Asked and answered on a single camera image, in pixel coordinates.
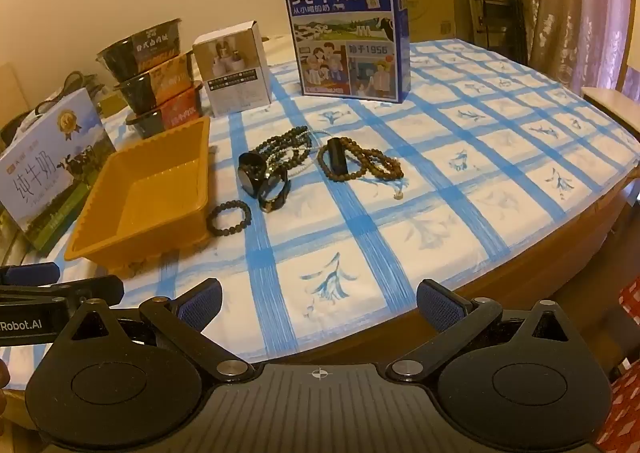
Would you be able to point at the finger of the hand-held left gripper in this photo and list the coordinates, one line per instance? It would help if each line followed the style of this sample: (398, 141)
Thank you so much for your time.
(30, 274)
(80, 290)

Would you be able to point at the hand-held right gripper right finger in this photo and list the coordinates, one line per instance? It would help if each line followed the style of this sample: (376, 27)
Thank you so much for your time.
(440, 307)

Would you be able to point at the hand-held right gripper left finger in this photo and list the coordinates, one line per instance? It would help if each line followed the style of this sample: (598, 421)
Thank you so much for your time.
(200, 307)

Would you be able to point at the orange plastic tray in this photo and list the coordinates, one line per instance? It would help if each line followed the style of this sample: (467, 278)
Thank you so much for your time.
(150, 198)

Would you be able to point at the black round face watch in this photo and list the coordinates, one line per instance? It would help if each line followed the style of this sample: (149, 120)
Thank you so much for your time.
(248, 174)

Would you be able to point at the black smart band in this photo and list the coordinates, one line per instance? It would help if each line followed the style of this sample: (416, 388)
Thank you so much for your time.
(336, 153)

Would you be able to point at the light blue milk carton box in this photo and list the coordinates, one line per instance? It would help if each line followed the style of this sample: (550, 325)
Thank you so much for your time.
(45, 168)

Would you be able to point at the blue checked tablecloth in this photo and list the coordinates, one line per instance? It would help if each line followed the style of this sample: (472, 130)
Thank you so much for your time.
(450, 173)

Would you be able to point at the red label instant noodle bowl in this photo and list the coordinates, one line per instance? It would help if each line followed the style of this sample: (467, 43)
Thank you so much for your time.
(175, 114)

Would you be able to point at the red patterned cloth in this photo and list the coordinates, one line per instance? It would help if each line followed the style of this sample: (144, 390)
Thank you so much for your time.
(627, 383)

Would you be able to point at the small white product box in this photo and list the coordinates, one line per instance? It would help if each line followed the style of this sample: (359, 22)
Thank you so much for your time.
(235, 73)

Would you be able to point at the black instant noodle bowl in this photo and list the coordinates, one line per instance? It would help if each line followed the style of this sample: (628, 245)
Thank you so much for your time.
(140, 50)

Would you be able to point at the beige wooden chair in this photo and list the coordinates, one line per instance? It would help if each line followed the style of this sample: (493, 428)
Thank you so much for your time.
(612, 98)

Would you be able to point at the dark blue milk carton box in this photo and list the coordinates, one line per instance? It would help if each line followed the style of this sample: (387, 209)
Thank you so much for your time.
(345, 33)

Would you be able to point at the pale patterned curtain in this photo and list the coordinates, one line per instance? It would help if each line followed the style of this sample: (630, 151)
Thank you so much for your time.
(575, 8)

